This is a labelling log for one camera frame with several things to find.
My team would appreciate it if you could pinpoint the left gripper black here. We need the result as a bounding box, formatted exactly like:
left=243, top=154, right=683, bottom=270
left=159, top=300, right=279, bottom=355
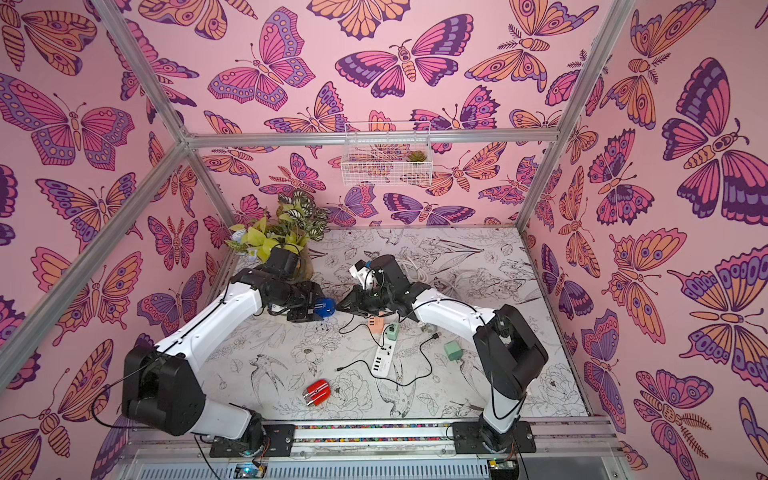
left=274, top=281, right=329, bottom=323

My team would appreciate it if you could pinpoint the orange power strip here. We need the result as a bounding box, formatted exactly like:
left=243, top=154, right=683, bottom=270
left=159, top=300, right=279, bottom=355
left=367, top=317, right=387, bottom=336

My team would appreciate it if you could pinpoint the green charger adapter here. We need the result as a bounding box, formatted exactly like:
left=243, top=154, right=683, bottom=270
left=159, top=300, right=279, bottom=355
left=443, top=340, right=464, bottom=362
left=384, top=323, right=399, bottom=342

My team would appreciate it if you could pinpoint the white power strip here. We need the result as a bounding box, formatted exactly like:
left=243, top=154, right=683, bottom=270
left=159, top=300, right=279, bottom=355
left=370, top=338, right=397, bottom=379

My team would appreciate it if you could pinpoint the black USB cable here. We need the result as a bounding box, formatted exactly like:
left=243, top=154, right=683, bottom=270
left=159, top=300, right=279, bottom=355
left=335, top=311, right=442, bottom=388

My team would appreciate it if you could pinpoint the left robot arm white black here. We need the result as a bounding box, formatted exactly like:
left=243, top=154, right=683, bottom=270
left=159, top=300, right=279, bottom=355
left=121, top=248, right=322, bottom=456

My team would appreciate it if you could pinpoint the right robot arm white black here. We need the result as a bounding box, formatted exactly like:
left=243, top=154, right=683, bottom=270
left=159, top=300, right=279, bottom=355
left=337, top=255, right=549, bottom=453

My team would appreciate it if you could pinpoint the amber glass vase with plants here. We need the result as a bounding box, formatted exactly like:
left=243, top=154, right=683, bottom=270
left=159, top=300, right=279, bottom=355
left=225, top=190, right=329, bottom=282

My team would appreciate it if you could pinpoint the small green succulent plant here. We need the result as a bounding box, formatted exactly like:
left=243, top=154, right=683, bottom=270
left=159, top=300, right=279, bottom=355
left=407, top=150, right=428, bottom=163

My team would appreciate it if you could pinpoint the white wire wall basket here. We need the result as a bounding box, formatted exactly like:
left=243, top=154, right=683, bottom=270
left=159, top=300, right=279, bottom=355
left=339, top=121, right=434, bottom=188

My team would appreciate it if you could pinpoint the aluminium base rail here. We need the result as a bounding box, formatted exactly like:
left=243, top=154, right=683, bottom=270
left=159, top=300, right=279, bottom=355
left=108, top=418, right=633, bottom=479

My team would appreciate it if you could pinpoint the aluminium cage frame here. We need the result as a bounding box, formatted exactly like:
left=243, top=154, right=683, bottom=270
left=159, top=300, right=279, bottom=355
left=1, top=1, right=635, bottom=386

